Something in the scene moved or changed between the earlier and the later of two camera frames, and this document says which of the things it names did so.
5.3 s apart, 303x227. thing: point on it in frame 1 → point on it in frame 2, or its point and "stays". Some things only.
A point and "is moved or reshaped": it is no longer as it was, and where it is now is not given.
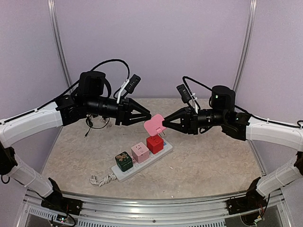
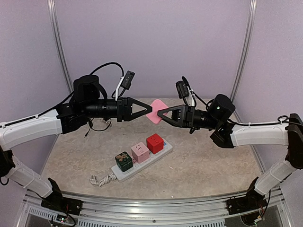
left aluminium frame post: [52, 7] stays
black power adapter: [89, 123] is moved or reshaped
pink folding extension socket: [154, 126] → [156, 105]
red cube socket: [155, 144] stays
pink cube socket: [140, 152] stays
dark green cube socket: [124, 161] stays
